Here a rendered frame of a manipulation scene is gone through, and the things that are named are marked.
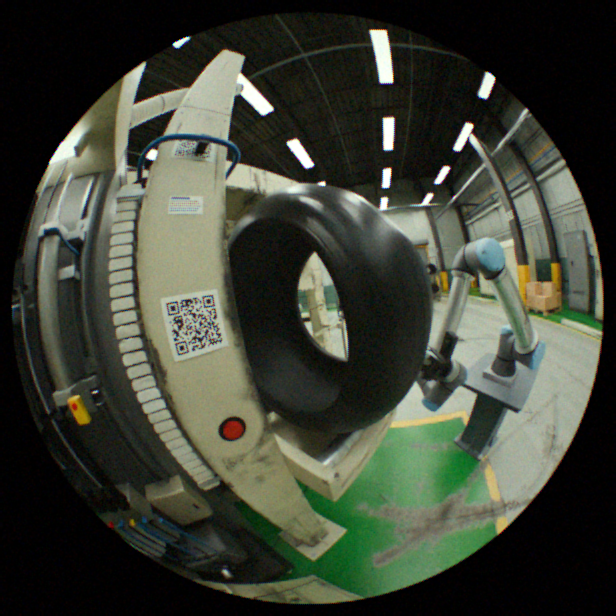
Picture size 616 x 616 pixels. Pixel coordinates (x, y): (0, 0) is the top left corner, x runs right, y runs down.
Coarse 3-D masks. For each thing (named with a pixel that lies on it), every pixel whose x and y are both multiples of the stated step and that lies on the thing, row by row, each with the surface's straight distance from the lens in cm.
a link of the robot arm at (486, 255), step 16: (480, 240) 73; (496, 240) 75; (464, 256) 78; (480, 256) 70; (496, 256) 72; (480, 272) 76; (496, 272) 74; (496, 288) 78; (512, 288) 81; (512, 304) 83; (512, 320) 89; (528, 320) 95; (528, 336) 99; (512, 352) 115; (528, 352) 104; (544, 352) 116; (528, 368) 112
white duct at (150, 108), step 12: (240, 84) 163; (156, 96) 119; (168, 96) 118; (180, 96) 122; (132, 108) 108; (144, 108) 109; (156, 108) 112; (168, 108) 118; (132, 120) 106; (144, 120) 112
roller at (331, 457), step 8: (352, 432) 42; (360, 432) 44; (336, 440) 41; (344, 440) 41; (352, 440) 42; (328, 448) 39; (336, 448) 39; (344, 448) 40; (320, 456) 38; (328, 456) 38; (336, 456) 39; (328, 464) 38; (336, 464) 40
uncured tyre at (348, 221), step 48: (288, 192) 31; (336, 192) 27; (240, 240) 42; (288, 240) 62; (336, 240) 21; (384, 240) 21; (240, 288) 62; (288, 288) 68; (336, 288) 20; (384, 288) 19; (288, 336) 71; (384, 336) 20; (288, 384) 60; (336, 384) 61; (384, 384) 23; (336, 432) 38
